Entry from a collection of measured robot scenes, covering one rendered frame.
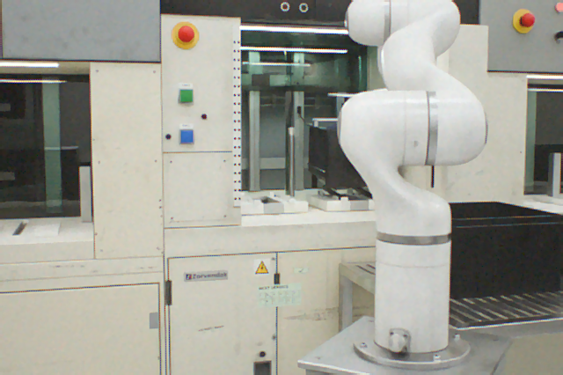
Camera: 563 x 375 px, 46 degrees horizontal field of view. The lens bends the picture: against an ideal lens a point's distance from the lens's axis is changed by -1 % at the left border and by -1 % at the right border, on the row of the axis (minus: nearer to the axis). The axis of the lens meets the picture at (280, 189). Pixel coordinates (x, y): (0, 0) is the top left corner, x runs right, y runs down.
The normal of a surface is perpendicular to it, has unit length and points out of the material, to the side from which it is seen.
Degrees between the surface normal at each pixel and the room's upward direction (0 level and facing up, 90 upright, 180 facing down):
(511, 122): 90
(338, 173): 95
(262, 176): 90
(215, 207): 90
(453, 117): 73
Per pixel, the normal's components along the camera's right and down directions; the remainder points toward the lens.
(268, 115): 0.28, 0.10
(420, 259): -0.01, 0.10
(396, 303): -0.53, 0.08
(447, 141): -0.11, 0.39
